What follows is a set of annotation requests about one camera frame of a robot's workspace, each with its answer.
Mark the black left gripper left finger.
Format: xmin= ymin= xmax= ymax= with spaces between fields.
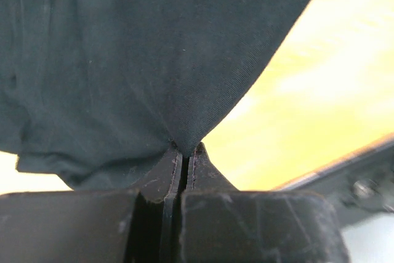
xmin=1 ymin=147 xmax=183 ymax=262

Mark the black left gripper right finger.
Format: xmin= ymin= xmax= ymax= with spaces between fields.
xmin=180 ymin=144 xmax=350 ymax=262

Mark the black t shirt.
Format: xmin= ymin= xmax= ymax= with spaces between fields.
xmin=1 ymin=0 xmax=310 ymax=189

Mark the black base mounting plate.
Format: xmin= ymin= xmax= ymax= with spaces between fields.
xmin=276 ymin=133 xmax=393 ymax=214

